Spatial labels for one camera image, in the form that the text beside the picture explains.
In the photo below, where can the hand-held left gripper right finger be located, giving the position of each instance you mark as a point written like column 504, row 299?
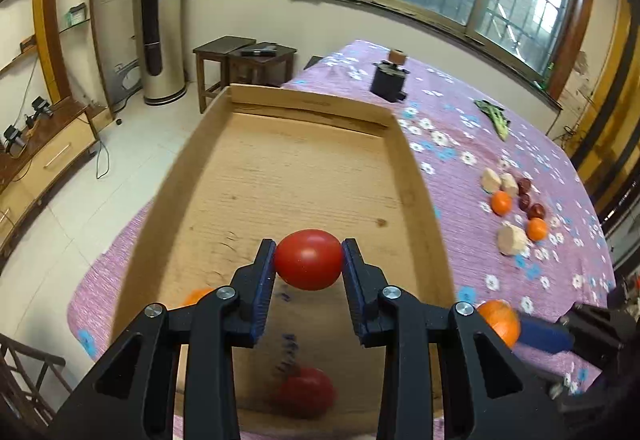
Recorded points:
column 352, row 292

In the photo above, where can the orange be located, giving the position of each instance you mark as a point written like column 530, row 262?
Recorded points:
column 196, row 296
column 501, row 203
column 537, row 230
column 500, row 320

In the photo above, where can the black charger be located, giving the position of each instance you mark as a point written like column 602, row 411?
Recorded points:
column 12, row 134
column 40, row 106

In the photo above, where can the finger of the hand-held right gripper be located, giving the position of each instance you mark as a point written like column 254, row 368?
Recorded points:
column 545, row 336

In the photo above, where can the dark wooden stool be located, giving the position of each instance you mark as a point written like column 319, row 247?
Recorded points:
column 260, row 60
column 222, row 47

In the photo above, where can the beige potato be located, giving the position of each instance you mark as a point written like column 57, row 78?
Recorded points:
column 511, row 240
column 491, row 181
column 510, row 185

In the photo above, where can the small wooden block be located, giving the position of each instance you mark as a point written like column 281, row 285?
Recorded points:
column 397, row 56

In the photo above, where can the tower air conditioner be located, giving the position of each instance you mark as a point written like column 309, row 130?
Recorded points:
column 160, row 69

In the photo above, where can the red tomato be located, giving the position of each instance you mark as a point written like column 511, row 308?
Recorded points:
column 308, row 260
column 305, row 392

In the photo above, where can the wooden cabinet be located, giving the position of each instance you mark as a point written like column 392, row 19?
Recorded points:
column 45, row 159

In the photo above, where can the black remote control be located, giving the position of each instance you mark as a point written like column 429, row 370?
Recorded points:
column 257, row 52

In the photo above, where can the wooden chair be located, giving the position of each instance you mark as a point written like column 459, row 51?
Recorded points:
column 35, row 353

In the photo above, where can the small green box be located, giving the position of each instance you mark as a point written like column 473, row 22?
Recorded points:
column 76, row 15

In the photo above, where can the cardboard box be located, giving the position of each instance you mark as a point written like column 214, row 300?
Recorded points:
column 300, row 169

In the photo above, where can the green bok choy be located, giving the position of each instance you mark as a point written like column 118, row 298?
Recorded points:
column 495, row 117

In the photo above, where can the black box device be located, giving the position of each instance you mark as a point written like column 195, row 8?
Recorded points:
column 387, row 82

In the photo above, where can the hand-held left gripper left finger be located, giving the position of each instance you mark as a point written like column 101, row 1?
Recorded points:
column 263, row 300

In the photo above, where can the purple floral blanket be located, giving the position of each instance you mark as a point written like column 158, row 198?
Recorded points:
column 450, row 94

